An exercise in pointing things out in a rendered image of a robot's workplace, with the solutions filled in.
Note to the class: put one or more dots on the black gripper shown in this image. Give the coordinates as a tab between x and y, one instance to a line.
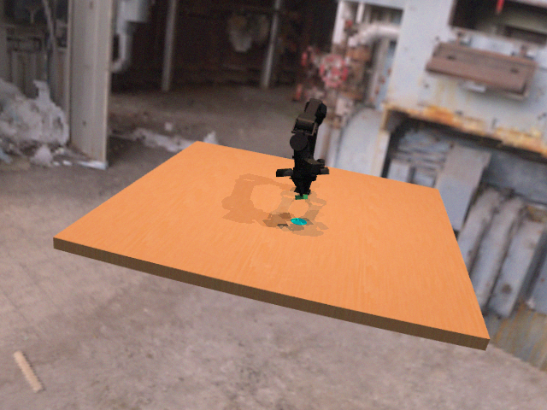
300	182

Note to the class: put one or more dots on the cyan circle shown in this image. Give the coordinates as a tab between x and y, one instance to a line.
298	221

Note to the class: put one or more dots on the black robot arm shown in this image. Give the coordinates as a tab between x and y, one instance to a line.
306	127

